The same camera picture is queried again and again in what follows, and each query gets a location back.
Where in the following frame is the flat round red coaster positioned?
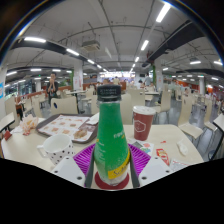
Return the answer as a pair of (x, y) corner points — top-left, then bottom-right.
(94, 170), (130, 191)

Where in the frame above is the folded white napkin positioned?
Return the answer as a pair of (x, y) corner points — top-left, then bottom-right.
(85, 112), (100, 126)

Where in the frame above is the illustrated sticker sheet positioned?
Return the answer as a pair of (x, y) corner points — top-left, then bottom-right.
(128, 139), (155, 158)

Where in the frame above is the beige table black pedestal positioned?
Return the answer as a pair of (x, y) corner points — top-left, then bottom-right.
(213, 113), (224, 161)

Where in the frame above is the green drink bottle black cap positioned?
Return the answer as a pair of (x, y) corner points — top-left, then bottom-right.
(93, 84), (132, 187)

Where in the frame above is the group of ceiling lights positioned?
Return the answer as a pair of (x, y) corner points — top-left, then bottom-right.
(4, 1), (224, 83)

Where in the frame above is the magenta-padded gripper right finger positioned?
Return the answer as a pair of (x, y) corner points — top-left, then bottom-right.
(127, 143), (173, 190)

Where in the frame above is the person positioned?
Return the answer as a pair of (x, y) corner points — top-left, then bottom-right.
(45, 72), (60, 106)
(143, 73), (153, 87)

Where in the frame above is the ceiling air conditioner unit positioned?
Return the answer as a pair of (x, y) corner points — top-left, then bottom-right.
(81, 39), (101, 52)

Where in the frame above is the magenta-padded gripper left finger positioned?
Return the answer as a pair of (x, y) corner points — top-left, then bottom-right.
(52, 142), (98, 190)

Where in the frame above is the crumpled food wrapper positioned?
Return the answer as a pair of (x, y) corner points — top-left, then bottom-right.
(19, 114), (39, 136)

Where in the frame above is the small white plastic packet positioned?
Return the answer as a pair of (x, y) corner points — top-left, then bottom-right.
(175, 139), (189, 157)

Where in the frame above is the white polka-dot mug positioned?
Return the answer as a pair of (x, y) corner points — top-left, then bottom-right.
(36, 133), (76, 166)

